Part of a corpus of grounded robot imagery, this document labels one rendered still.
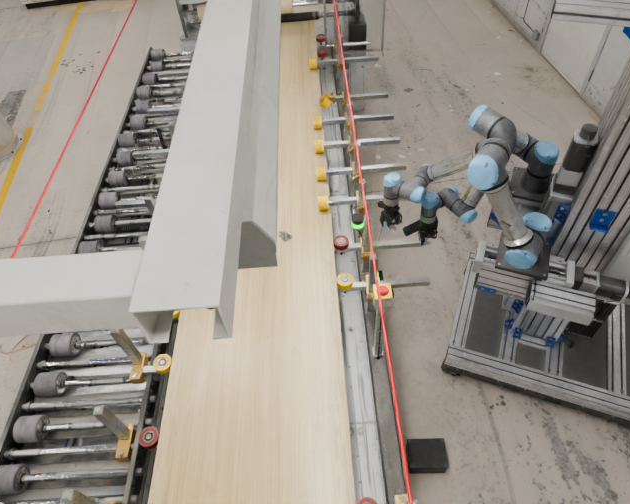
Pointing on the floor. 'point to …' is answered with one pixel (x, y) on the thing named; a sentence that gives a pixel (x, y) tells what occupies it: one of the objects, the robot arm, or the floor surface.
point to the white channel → (213, 187)
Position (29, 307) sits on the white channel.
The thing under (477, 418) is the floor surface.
